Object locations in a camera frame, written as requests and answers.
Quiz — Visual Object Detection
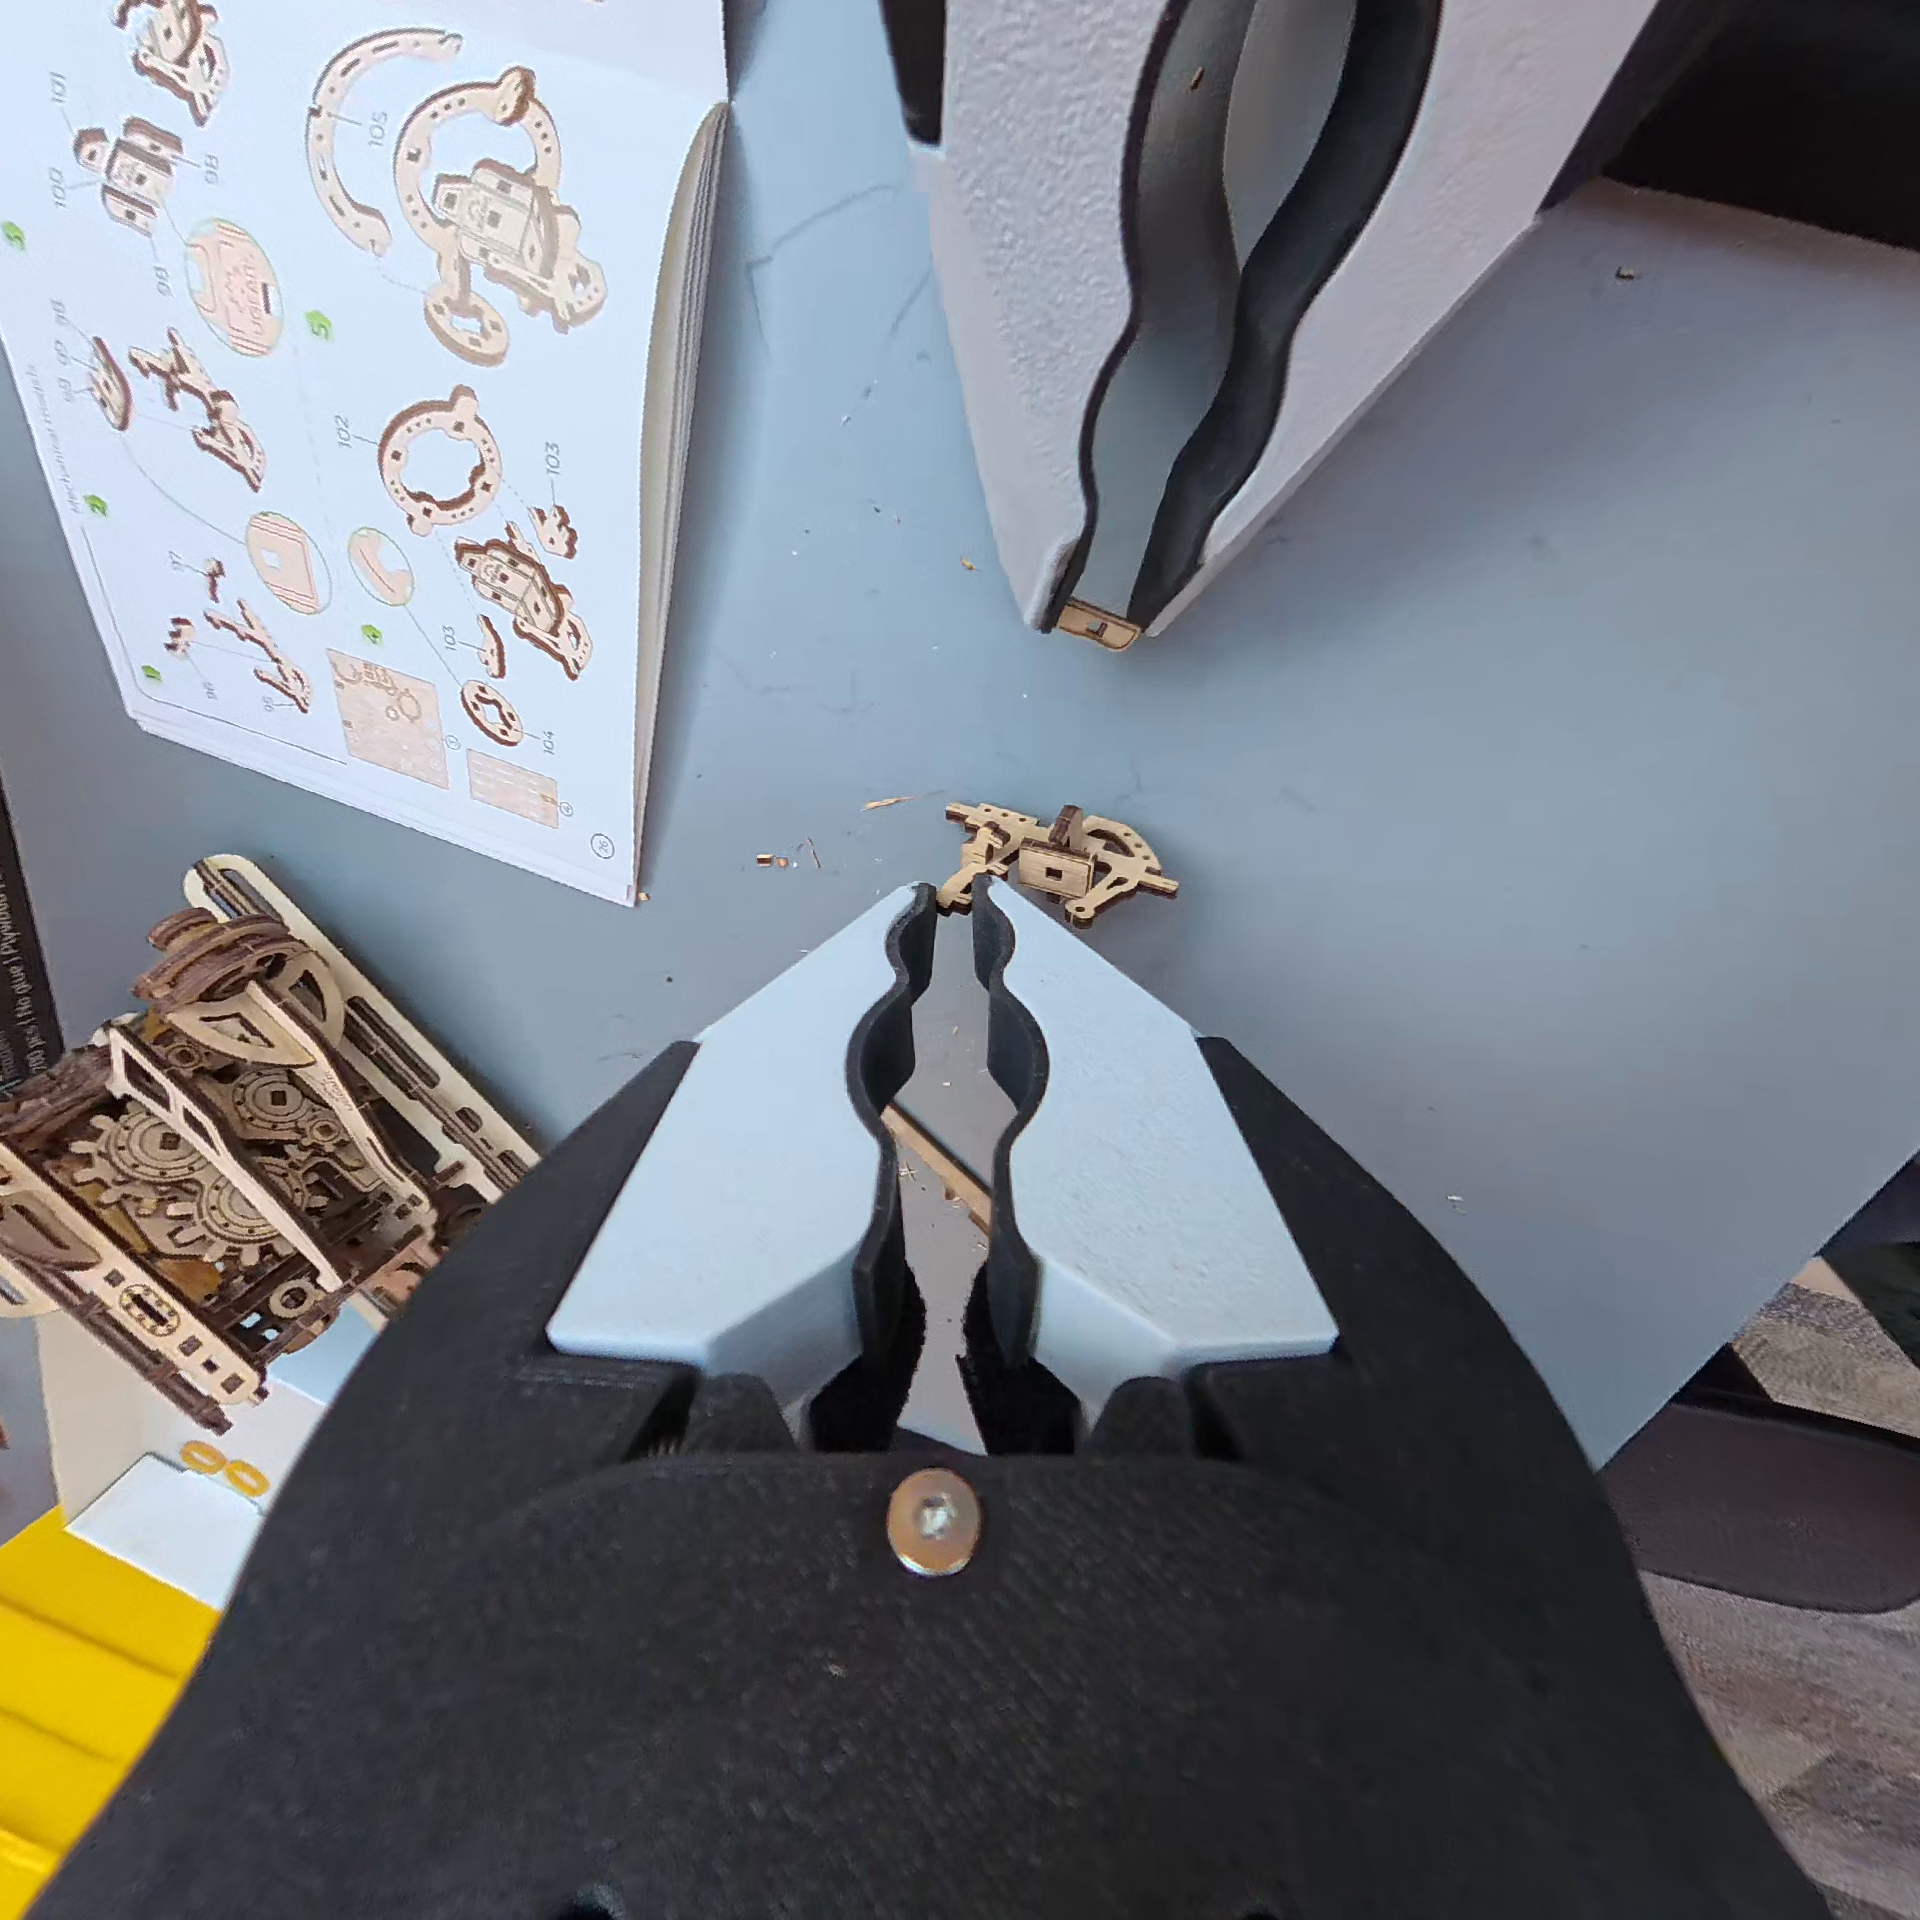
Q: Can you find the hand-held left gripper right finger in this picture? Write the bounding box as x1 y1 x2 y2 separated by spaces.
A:
959 878 1340 1451

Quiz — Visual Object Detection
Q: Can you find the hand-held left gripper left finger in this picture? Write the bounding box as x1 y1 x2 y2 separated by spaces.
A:
546 882 941 1451

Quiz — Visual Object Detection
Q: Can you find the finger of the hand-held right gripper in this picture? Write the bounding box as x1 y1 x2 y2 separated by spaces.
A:
1124 0 1670 642
912 0 1259 633

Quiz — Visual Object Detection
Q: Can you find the small wooden model assembly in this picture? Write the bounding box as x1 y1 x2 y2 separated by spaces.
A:
938 800 1182 924

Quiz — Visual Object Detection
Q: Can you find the large wooden gear model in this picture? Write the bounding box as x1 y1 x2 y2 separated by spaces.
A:
0 853 543 1433

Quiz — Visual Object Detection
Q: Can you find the thin wooden stick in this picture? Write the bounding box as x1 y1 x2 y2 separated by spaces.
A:
882 1106 998 1235

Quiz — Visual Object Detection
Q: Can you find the white instruction booklet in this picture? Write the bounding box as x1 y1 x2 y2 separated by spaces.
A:
0 0 731 913

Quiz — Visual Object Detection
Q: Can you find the white cardboard box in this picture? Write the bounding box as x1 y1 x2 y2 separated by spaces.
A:
37 1297 383 1613

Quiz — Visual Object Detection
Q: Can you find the black kit box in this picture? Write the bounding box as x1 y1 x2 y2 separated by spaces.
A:
0 779 69 1067

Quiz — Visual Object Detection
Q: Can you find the yellow plastic bin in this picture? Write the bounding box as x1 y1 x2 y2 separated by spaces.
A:
0 1505 227 1920

